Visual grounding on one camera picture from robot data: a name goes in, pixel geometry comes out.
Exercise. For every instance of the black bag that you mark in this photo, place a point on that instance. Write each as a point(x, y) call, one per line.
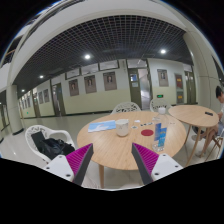
point(51, 147)

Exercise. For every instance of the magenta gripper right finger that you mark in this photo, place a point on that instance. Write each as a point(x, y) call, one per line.
point(153, 166)

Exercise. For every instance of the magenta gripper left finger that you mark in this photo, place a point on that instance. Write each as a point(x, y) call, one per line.
point(73, 166)

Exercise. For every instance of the blue white booklet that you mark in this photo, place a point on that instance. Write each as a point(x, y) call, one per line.
point(101, 126)

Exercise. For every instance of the framed portrait poster left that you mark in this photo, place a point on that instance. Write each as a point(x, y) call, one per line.
point(73, 87)

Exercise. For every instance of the red round coaster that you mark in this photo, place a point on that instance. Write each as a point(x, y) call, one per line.
point(147, 132)

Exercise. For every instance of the white ceramic mug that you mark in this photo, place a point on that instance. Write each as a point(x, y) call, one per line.
point(122, 127)

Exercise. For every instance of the white chair with bag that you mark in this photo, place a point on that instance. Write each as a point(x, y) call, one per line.
point(47, 133)

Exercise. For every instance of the white lattice chair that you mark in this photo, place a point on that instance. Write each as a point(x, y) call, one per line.
point(126, 107)
point(157, 103)

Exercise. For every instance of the framed portrait poster right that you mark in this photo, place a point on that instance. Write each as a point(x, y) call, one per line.
point(163, 78)

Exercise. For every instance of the round wooden table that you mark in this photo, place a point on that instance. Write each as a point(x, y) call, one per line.
point(194, 115)
point(113, 151)

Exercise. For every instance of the open doorway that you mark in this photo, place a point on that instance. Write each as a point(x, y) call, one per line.
point(139, 87)

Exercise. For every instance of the framed portrait poster centre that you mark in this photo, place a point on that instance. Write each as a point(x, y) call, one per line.
point(90, 84)

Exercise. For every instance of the white lattice chair back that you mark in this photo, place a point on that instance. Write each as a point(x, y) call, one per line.
point(126, 107)

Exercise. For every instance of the clear plastic water bottle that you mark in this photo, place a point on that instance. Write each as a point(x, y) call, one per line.
point(161, 126)

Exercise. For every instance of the framed portrait poster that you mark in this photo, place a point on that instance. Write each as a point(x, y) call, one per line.
point(110, 81)
point(90, 84)
point(73, 87)
point(163, 78)

